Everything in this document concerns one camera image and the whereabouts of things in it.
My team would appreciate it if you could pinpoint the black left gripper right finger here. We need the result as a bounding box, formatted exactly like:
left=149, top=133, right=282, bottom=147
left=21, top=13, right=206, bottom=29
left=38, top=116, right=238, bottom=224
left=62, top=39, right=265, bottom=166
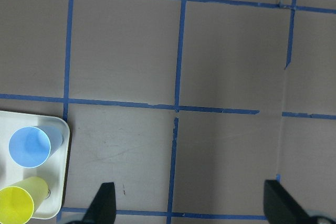
left=263, top=180, right=315, bottom=224

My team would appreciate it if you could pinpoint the blue plastic cup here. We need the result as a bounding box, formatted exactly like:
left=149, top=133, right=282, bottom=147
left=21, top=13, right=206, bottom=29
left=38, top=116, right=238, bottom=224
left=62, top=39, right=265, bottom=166
left=8, top=126, right=63, bottom=168

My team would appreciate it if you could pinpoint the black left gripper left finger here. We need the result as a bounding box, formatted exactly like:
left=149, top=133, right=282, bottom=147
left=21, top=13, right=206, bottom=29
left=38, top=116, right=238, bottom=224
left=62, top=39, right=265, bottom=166
left=82, top=182, right=117, bottom=224

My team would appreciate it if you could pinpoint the cream plastic tray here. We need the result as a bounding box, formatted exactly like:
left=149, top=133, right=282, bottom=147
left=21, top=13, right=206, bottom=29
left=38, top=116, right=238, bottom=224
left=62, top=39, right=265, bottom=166
left=1, top=111, right=70, bottom=219

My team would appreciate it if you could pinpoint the yellow plastic cup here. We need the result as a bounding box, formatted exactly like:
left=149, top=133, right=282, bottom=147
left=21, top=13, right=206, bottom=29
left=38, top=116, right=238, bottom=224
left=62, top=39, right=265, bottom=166
left=1, top=176, right=49, bottom=224

